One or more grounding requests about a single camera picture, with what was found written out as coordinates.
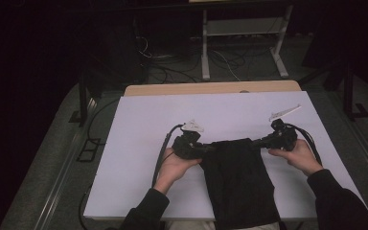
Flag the tangle of floor cables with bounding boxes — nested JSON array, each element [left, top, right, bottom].
[[135, 34, 279, 84]]

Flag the person's right hand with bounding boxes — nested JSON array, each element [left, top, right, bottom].
[[267, 138, 324, 177]]

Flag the black pants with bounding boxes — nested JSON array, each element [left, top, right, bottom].
[[199, 137, 282, 230]]

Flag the wooden table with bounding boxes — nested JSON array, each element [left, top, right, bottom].
[[123, 80, 302, 98]]

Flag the white metal stand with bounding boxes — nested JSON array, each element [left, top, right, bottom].
[[200, 4, 294, 81]]

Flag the person's left hand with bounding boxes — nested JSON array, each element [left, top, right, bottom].
[[152, 147, 203, 196]]

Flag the person's legs in light trousers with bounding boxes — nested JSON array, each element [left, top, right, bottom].
[[166, 220, 282, 230]]

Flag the white board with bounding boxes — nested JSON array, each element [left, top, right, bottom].
[[83, 90, 368, 222]]

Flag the left hand-held gripper black cable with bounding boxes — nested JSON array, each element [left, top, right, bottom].
[[151, 124, 185, 189]]

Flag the black metal stand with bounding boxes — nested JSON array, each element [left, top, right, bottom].
[[68, 73, 104, 127], [300, 60, 368, 122]]

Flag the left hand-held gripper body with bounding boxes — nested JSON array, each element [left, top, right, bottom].
[[172, 118, 207, 160]]

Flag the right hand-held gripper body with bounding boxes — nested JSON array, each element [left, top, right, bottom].
[[257, 103, 302, 151]]

